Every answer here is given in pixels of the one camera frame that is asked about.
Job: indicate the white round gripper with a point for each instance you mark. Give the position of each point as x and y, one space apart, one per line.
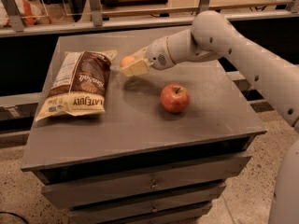
156 55

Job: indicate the small orange fruit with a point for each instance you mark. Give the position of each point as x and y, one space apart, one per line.
126 61

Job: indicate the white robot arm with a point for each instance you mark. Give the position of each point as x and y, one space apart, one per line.
210 37

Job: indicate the brown chip bag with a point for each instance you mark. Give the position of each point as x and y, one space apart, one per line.
80 87

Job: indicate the orange white bag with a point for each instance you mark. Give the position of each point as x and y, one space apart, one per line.
32 13

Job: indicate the red apple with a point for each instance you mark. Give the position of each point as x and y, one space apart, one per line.
174 98

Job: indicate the grey drawer cabinet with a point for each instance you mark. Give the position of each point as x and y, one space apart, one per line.
138 163

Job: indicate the metal railing frame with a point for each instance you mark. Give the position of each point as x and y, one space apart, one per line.
74 16

